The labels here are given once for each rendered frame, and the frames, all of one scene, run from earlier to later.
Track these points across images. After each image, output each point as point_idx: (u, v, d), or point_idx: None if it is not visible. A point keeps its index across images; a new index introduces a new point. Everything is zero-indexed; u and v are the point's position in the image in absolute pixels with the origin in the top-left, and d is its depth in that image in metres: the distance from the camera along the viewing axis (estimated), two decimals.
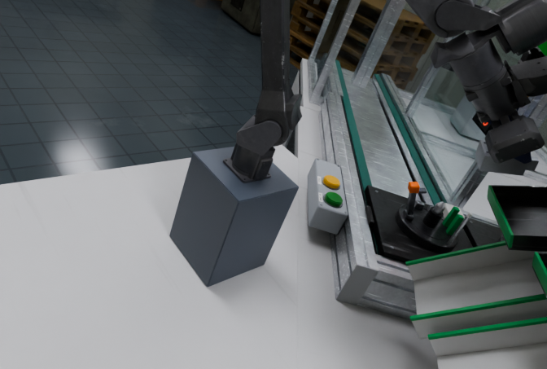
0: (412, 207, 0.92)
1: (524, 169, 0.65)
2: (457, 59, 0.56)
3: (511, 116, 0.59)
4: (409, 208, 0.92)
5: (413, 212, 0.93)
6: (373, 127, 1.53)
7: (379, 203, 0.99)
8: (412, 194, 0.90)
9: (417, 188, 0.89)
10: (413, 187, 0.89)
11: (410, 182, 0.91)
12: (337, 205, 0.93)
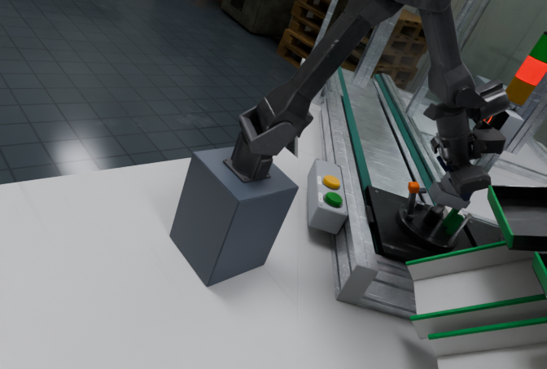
0: (412, 207, 0.92)
1: (462, 205, 0.90)
2: (449, 116, 0.79)
3: (466, 164, 0.84)
4: (409, 208, 0.92)
5: (413, 212, 0.93)
6: (373, 127, 1.53)
7: (379, 203, 0.99)
8: (412, 194, 0.90)
9: (417, 188, 0.89)
10: (413, 187, 0.89)
11: (410, 182, 0.91)
12: (337, 205, 0.93)
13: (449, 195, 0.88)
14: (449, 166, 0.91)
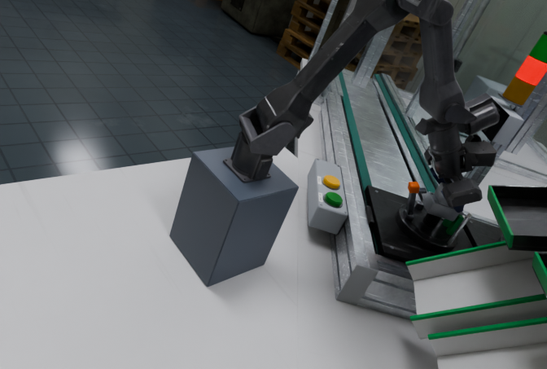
0: (412, 207, 0.92)
1: (456, 217, 0.91)
2: (439, 130, 0.81)
3: (458, 177, 0.86)
4: (409, 208, 0.92)
5: (413, 212, 0.93)
6: (373, 127, 1.53)
7: (379, 203, 0.99)
8: (412, 194, 0.90)
9: (417, 188, 0.89)
10: (413, 187, 0.89)
11: (410, 182, 0.91)
12: (337, 205, 0.93)
13: (443, 207, 0.90)
14: (443, 177, 0.92)
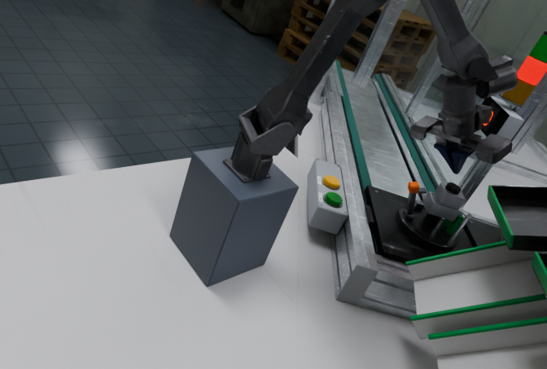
0: (412, 207, 0.92)
1: (456, 217, 0.91)
2: (459, 88, 0.76)
3: None
4: (409, 208, 0.92)
5: (413, 212, 0.93)
6: (373, 127, 1.53)
7: (379, 203, 0.99)
8: (412, 194, 0.90)
9: (417, 188, 0.89)
10: (413, 187, 0.89)
11: (410, 182, 0.91)
12: (337, 205, 0.93)
13: (443, 207, 0.90)
14: (451, 151, 0.86)
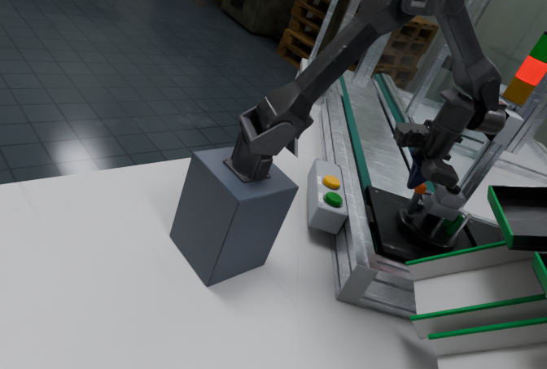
0: (413, 207, 0.92)
1: (456, 217, 0.91)
2: (463, 107, 0.78)
3: None
4: (411, 208, 0.92)
5: (413, 213, 0.93)
6: (373, 127, 1.53)
7: (379, 203, 0.99)
8: (417, 194, 0.90)
9: (423, 189, 0.89)
10: (420, 187, 0.89)
11: None
12: (337, 205, 0.93)
13: (443, 207, 0.90)
14: None
